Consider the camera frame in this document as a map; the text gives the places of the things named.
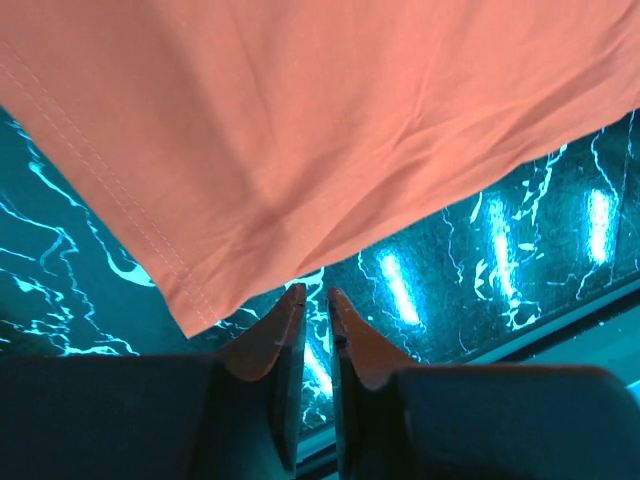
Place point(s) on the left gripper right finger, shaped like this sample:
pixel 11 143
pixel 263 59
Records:
pixel 475 425

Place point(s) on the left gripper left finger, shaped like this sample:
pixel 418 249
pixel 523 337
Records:
pixel 230 414

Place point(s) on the orange t-shirt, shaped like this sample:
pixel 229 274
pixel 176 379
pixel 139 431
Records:
pixel 232 146

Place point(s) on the black marble pattern mat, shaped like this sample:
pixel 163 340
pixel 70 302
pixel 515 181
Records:
pixel 552 236

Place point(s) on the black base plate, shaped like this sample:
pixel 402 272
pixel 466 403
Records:
pixel 575 345

